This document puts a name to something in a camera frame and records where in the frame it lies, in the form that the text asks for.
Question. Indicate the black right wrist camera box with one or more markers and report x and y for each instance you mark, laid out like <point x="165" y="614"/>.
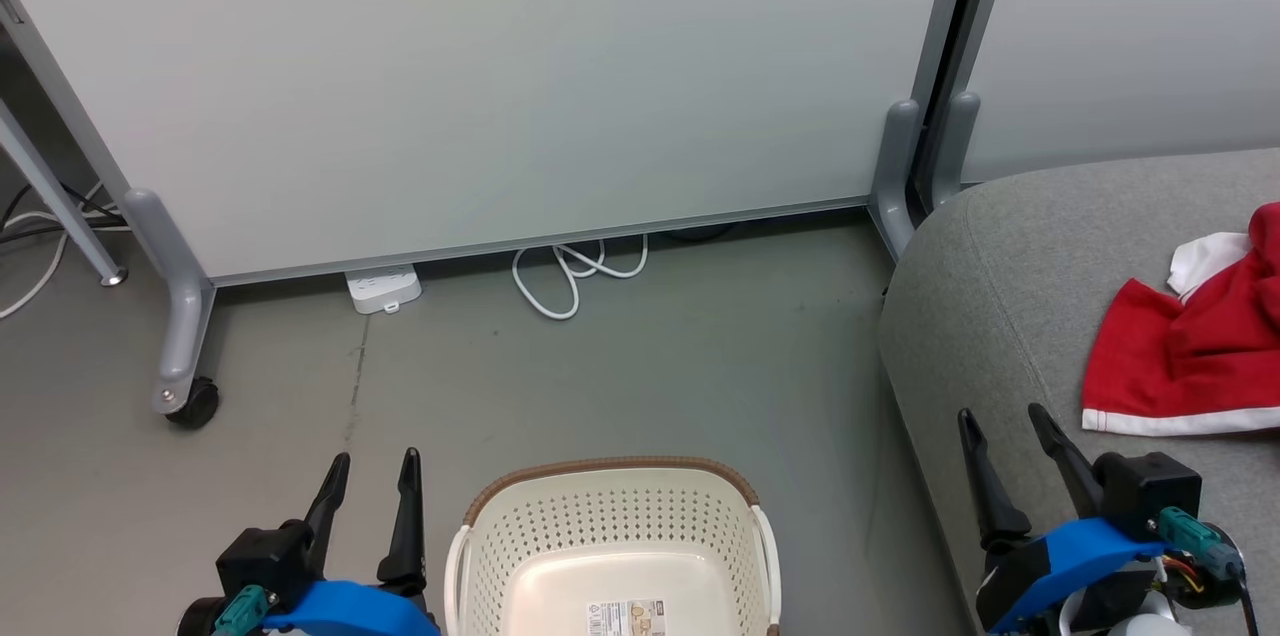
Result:
<point x="1150" y="491"/>

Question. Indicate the cream perforated laundry basket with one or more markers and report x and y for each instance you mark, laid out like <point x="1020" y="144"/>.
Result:
<point x="620" y="516"/>

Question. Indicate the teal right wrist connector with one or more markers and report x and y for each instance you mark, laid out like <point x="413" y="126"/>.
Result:
<point x="1188" y="531"/>

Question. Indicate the narrow white partition panel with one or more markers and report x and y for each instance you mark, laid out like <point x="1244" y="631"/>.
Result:
<point x="1130" y="26"/>

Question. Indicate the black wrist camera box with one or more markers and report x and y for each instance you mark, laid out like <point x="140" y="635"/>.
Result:
<point x="262" y="561"/>
<point x="1150" y="491"/>

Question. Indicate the printed basket label sticker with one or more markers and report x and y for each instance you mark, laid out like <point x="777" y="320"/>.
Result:
<point x="625" y="618"/>

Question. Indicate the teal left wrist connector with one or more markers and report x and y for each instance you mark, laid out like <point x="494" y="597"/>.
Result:
<point x="240" y="611"/>

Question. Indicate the grey fabric sofa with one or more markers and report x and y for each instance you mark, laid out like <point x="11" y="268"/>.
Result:
<point x="1000" y="296"/>

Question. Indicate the white power strip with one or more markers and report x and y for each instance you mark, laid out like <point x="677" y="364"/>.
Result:
<point x="383" y="289"/>

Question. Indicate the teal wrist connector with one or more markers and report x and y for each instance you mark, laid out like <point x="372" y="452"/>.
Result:
<point x="240" y="611"/>
<point x="1188" y="531"/>

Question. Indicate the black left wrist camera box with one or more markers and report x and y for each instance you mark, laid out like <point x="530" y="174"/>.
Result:
<point x="262" y="561"/>

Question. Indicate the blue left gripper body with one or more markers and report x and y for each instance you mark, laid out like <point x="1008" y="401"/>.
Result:
<point x="350" y="611"/>

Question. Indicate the black caster wheel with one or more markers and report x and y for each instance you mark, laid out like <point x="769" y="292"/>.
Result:
<point x="197" y="404"/>

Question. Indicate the grey metal table leg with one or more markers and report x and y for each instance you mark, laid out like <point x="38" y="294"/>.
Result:
<point x="60" y="206"/>

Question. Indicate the red garment with white trim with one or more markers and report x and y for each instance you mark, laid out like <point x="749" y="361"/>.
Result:
<point x="1180" y="356"/>

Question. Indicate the grey partition leg with caster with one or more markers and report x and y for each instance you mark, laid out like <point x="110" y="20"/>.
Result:
<point x="185" y="316"/>

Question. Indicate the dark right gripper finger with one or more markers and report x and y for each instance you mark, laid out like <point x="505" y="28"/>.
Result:
<point x="1065" y="461"/>
<point x="992" y="501"/>

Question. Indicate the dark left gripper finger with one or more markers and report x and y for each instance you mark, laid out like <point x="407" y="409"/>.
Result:
<point x="407" y="536"/>
<point x="328" y="516"/>

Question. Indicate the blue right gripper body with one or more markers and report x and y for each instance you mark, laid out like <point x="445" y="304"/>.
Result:
<point x="1060" y="561"/>

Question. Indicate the wide white partition panel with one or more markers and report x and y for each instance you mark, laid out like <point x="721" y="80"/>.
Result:
<point x="450" y="66"/>

